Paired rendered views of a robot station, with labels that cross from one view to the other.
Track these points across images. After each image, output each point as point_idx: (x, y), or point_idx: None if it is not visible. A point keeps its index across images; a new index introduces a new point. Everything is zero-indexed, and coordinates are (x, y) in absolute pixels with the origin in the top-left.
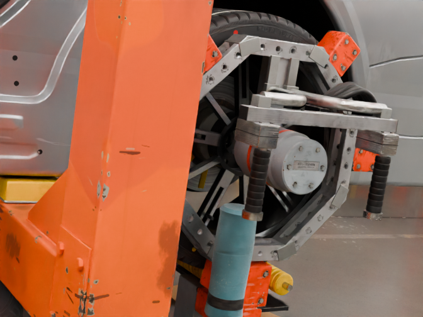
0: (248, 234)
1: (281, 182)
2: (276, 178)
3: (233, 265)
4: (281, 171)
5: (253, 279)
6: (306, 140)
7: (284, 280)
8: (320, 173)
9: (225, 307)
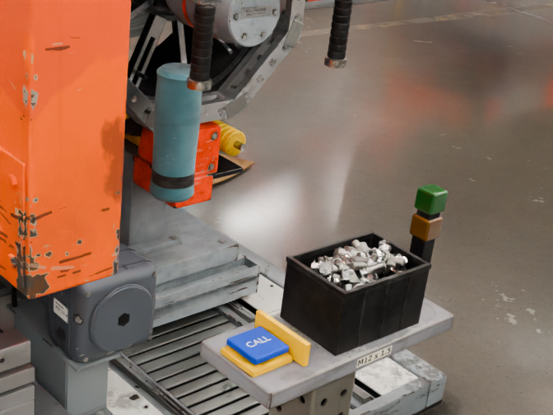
0: (194, 101)
1: (227, 34)
2: (220, 30)
3: (179, 138)
4: (226, 22)
5: (202, 144)
6: None
7: (236, 138)
8: (272, 19)
9: (174, 185)
